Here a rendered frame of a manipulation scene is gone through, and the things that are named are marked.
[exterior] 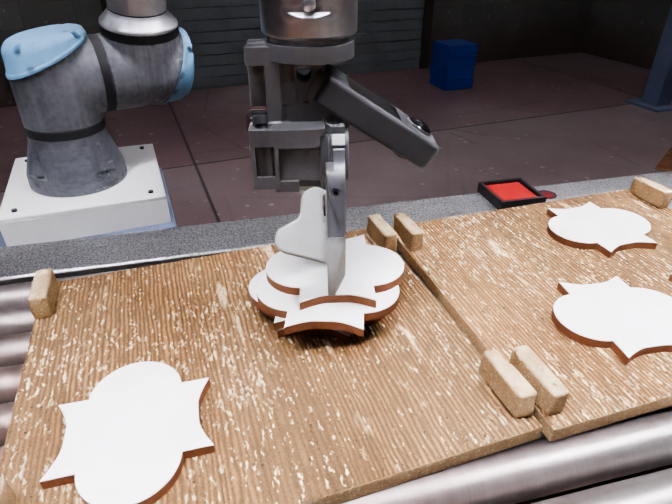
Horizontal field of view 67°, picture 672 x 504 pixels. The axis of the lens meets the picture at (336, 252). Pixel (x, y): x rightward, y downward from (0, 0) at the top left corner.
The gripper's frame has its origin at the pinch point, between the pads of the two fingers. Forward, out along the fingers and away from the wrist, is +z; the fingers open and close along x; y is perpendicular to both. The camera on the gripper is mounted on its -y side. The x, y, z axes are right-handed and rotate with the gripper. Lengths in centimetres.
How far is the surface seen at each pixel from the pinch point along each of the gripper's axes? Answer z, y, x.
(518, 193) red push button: 7.4, -29.7, -27.6
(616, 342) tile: 5.7, -26.1, 8.2
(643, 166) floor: 100, -209, -253
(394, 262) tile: 1.6, -6.0, -0.2
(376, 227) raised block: 4.3, -5.7, -12.4
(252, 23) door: 46, 56, -475
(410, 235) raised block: 4.5, -9.7, -10.5
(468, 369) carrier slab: 6.7, -11.7, 10.0
